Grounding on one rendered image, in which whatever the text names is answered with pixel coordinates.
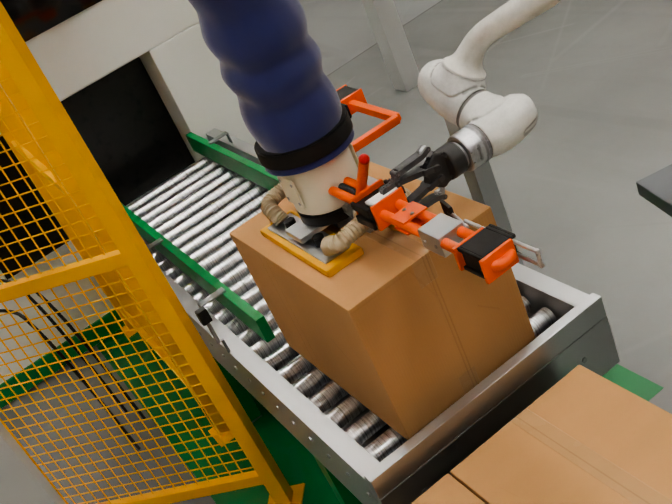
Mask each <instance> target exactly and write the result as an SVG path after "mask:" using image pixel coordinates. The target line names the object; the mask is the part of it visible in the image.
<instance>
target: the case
mask: <svg viewBox="0 0 672 504"><path fill-rule="evenodd" d="M445 194H446V195H447V199H446V200H444V201H446V202H447V203H448V204H449V205H450V206H452V208H453V211H454V213H455V214H456V215H457V216H458V217H459V218H460V219H462V220H463V221H464V219H467V220H469V221H472V222H474V223H477V224H479V225H481V226H484V227H486V226H488V225H489V224H493V225H495V226H497V224H496V221H495V218H494V216H493V213H492V210H491V207H490V206H487V205H484V204H482V203H479V202H476V201H474V200H471V199H468V198H466V197H463V196H460V195H458V194H455V193H452V192H450V191H447V190H445ZM271 222H272V221H270V220H269V219H268V218H267V217H266V216H265V215H264V214H263V212H262V211H261V212H260V213H258V214H257V215H255V216H254V217H252V218H251V219H249V220H248V221H246V222H245V223H243V224H242V225H240V226H239V227H237V228H236V229H234V230H233V231H231V232H230V233H229V234H230V236H231V238H232V240H233V242H234V244H235V245H236V247H237V249H238V251H239V253H240V255H241V257H242V259H243V260H244V262H245V264H246V266H247V268H248V270H249V272H250V274H251V275H252V277H253V279H254V281H255V283H256V285H257V287H258V289H259V290H260V292H261V294H262V296H263V298H264V300H265V302H266V304H267V305H268V307H269V309H270V311H271V313H272V315H273V317H274V319H275V320H276V322H277V324H278V326H279V328H280V330H281V332H282V334H283V335H284V337H285V339H286V341H287V343H288V345H289V346H290V347H291V348H293V349H294V350H295V351H296V352H298V353H299V354H300V355H301V356H303V357H304V358H305V359H306V360H308V361H309V362H310V363H311V364H313V365H314V366H315V367H316V368H318V369H319V370H320V371H321V372H323V373H324V374H325V375H326V376H328V377H329V378H330V379H331V380H333V381H334V382H335V383H336V384H338V385H339V386H340V387H341V388H343V389H344V390H345V391H346V392H348V393H349V394H350V395H352V396H353V397H354V398H355V399H357V400H358V401H359V402H360V403H362V404H363V405H364V406H365V407H367V408H368V409H369V410H370V411H372V412H373V413H374V414H375V415H377V416H378V417H379V418H380V419H382V420H383V421H384V422H385V423H387V424H388V425H389V426H390V427H392V428H393V429H394V430H395V431H397V432H398V433H399V434H400V435H402V436H403V437H404V438H405V439H407V440H409V439H410V438H411V437H413V436H414V435H415V434H416V433H418V432H419V431H420V430H421V429H423V428H424V427H425V426H426V425H428V424H429V423H430V422H431V421H433V420H434V419H435V418H436V417H438V416H439V415H440V414H441V413H443V412H444V411H445V410H446V409H448V408H449V407H450V406H451V405H453V404H454V403H455V402H456V401H458V400H459V399H460V398H461V397H463V396H464V395H465V394H466V393H468V392H469V391H470V390H471V389H473V388H474V387H475V386H476V385H478V384H479V383H480V382H481V381H483V380H484V379H485V378H486V377H488V376H489V375H490V374H491V373H493V372H494V371H495V370H496V369H498V368H499V367H500V366H501V365H503V364H504V363H505V362H506V361H508V360H509V359H510V358H511V357H513V356H514V355H515V354H516V353H518V352H519V351H520V350H521V349H523V348H524V347H525V346H526V345H528V344H529V343H530V342H531V341H533V340H534V339H535V335H534V332H533V329H532V326H531V323H530V320H529V317H528V314H527V311H526V309H525V306H524V303H523V300H522V297H521V294H520V291H519V288H518V285H517V282H516V279H515V277H514V274H513V271H512V268H510V269H509V270H507V271H506V272H505V273H504V274H502V275H501V276H500V277H498V278H497V279H496V280H494V281H493V282H492V283H490V284H487V283H486V281H485V279H483V278H481V277H479V276H477V275H475V274H473V273H471V272H469V271H467V270H465V269H464V270H463V271H461V270H459V267H458V264H457V262H456V259H455V256H454V254H453V253H451V254H450V255H449V256H447V257H446V258H445V257H443V256H441V255H439V254H436V253H434V252H432V251H430V250H428V249H426V248H425V247H424V246H423V243H422V241H421V238H420V237H418V236H415V235H413V234H410V235H406V234H404V233H402V232H400V231H398V230H393V229H391V228H389V227H387V228H385V229H384V230H382V231H379V229H377V230H376V231H375V230H374V231H373V232H371V233H368V232H365V233H364V234H363V235H362V236H360V238H357V241H354V244H356V245H357V246H359V247H361V248H362V250H363V252H364V254H363V255H361V256H360V257H358V258H357V259H355V260H354V261H353V262H351V263H350V264H348V265H347V266H346V267H344V268H343V269H341V270H340V271H339V272H337V273H336V274H334V275H333V276H331V277H327V276H326V275H324V274H323V273H321V272H319V271H318V270H316V269H315V268H313V267H311V266H310V265H308V264H307V263H305V262H303V261H302V260H300V259H299V258H297V257H296V256H294V255H292V254H291V253H289V252H288V251H286V250H284V249H283V248H281V247H280V246H278V245H277V244H275V243H273V242H272V241H270V240H269V239H267V238H265V237H264V236H262V234H261V232H260V230H261V229H262V228H264V227H265V226H267V225H268V224H270V223H271Z"/></svg>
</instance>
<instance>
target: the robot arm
mask: <svg viewBox="0 0 672 504"><path fill-rule="evenodd" d="M560 1H561V0H510V1H508V2H507V3H505V4H504V5H502V6H501V7H499V8H498V9H496V10H495V11H494V12H492V13H491V14H489V15H488V16H486V17H485V18H484V19H482V20H481V21H480V22H478V23H477V24H476V25H475V26H474V27H473V28H472V29H471V30H470V31H469V32H468V34H467V35H466V36H465V38H464V39H463V41H462V42H461V44H460V45H459V47H458V49H457V50H456V52H455V53H454V54H453V55H451V56H448V57H445V58H444V59H437V60H433V61H430V62H428V63H427V64H426V65H425V66H424V67H423V68H422V69H421V71H420V73H419V76H418V83H417V84H418V89H419V92H420V94H421V96H422V97H423V99H424V100H425V101H426V102H427V103H428V105H429V106H430V107H431V108H432V109H434V110H435V111H436V112H437V113H438V114H439V115H440V116H442V117H443V118H444V119H446V120H447V121H449V122H450V123H452V124H454V125H456V126H458V127H459V128H460V130H459V131H457V132H456V133H454V134H453V135H451V136H450V137H449V138H448V139H447V143H445V144H444V145H442V146H441V147H439V148H438V149H436V150H435V151H431V148H430V147H428V146H425V145H420V146H419V148H418V149H417V151H416V152H415V153H413V154H412V155H411V156H409V157H408V158H407V159H405V160H404V161H403V162H401V163H400V164H399V165H397V166H396V167H395V168H393V169H392V170H391V171H390V172H389V174H390V175H391V178H389V179H388V183H387V184H385V185H384V186H382V187H381V188H380V189H379V193H377V194H376V195H374V196H373V197H371V198H370V199H368V200H367V201H365V204H366V205H368V206H370V207H371V206H373V205H374V204H376V203H377V202H379V201H380V200H382V199H383V198H385V197H386V196H387V195H389V194H390V193H392V192H393V191H395V190H396V189H398V188H397V187H399V186H400V185H404V184H406V183H409V182H411V181H413V180H416V179H418V178H420V177H422V176H423V177H424V180H423V181H422V182H421V183H420V186H419V187H418V188H417V189H415V190H414V191H413V192H412V193H411V194H410V195H409V196H408V197H407V199H409V202H410V203H411V202H412V201H414V202H416V203H419V204H421V205H423V206H426V207H427V208H428V207H430V206H432V205H433V204H435V203H436V202H438V201H440V200H441V199H443V200H446V199H447V195H446V194H445V187H446V186H447V185H448V183H449V182H450V181H451V180H454V179H456V178H457V177H459V176H460V175H462V174H463V173H465V172H466V171H467V172H471V171H473V170H475V169H476V168H478V167H479V166H481V165H482V164H484V163H485V162H487V161H489V160H490V159H491V158H493V157H495V156H499V155H501V154H503V153H505V152H507V151H509V150H510V149H512V148H513V147H514V146H516V145H517V144H518V143H520V142H521V141H522V140H523V139H524V138H525V137H526V136H527V135H528V134H529V133H530V132H531V131H532V130H533V129H534V128H535V126H536V123H537V119H538V111H537V108H536V106H535V104H534V102H533V101H532V100H531V98H530V97H529V96H527V95H525V94H509V95H506V96H504V97H503V96H501V95H496V94H493V93H490V92H489V91H487V90H486V83H485V77H486V72H485V70H484V69H483V65H482V61H483V57H484V54H485V52H486V50H487V49H488V48H489V46H490V45H491V44H492V43H494V42H495V41H496V40H498V39H499V38H501V37H503V36H504V35H506V34H508V33H510V32H511V31H513V30H515V29H516V28H518V27H520V26H522V25H523V24H525V23H527V22H528V21H530V20H532V19H534V18H535V17H537V16H539V15H541V14H542V13H544V12H546V11H547V10H549V9H550V8H552V7H553V6H555V5H556V4H557V3H559V2H560ZM424 158H426V159H425V161H424V163H423V164H422V165H420V166H418V167H416V168H415V169H413V170H411V171H409V170H410V169H411V168H413V167H414V166H415V165H417V164H418V163H419V162H421V161H422V160H423V159H424ZM407 171H409V172H407ZM436 187H439V188H438V189H437V190H435V191H434V193H431V194H429V195H428V196H426V197H424V196H425V195H426V194H427V193H428V192H430V191H432V190H433V189H434V188H436ZM423 197H424V198H423ZM422 198H423V199H422Z"/></svg>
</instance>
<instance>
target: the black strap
mask: <svg viewBox="0 0 672 504"><path fill-rule="evenodd" d="M341 107H342V115H341V119H340V121H339V122H338V123H337V125H336V126H335V127H334V128H333V129H332V130H331V131H330V132H329V133H327V134H326V135H325V136H323V137H322V138H320V139H318V140H317V141H315V142H313V143H311V144H310V145H307V146H305V147H303V148H300V149H297V150H294V151H290V152H286V153H271V152H267V151H265V150H264V149H263V148H262V147H261V146H260V145H259V144H258V142H257V141H256V142H255V144H254V150H255V152H256V155H257V157H258V159H259V161H260V163H261V164H262V166H263V167H265V168H267V169H270V170H290V169H295V168H298V167H302V166H305V165H307V164H310V163H312V162H315V161H317V160H319V159H321V158H323V157H325V156H326V155H328V154H330V153H331V152H333V151H334V150H335V149H337V148H338V147H339V146H340V145H342V144H343V143H344V142H345V141H346V139H347V138H348V137H349V135H350V133H351V131H352V128H353V123H352V121H351V118H352V116H351V113H350V111H349V108H348V106H347V105H346V104H343V103H341Z"/></svg>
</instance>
